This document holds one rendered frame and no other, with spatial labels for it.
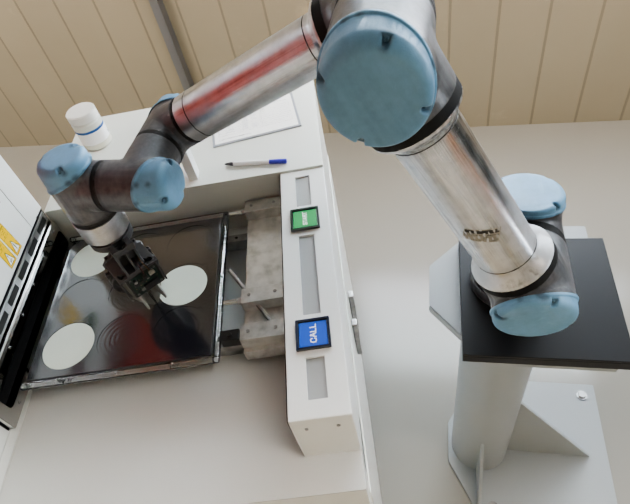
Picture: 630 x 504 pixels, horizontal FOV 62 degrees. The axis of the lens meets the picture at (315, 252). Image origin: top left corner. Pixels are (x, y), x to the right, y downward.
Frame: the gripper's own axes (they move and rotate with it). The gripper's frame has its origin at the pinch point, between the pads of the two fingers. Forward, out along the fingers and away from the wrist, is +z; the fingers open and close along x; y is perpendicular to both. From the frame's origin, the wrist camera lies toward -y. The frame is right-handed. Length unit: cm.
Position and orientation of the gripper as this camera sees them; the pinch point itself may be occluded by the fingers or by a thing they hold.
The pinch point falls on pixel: (151, 296)
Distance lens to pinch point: 105.0
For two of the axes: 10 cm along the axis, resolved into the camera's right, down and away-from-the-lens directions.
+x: 7.6, -5.7, 3.3
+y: 6.3, 5.1, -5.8
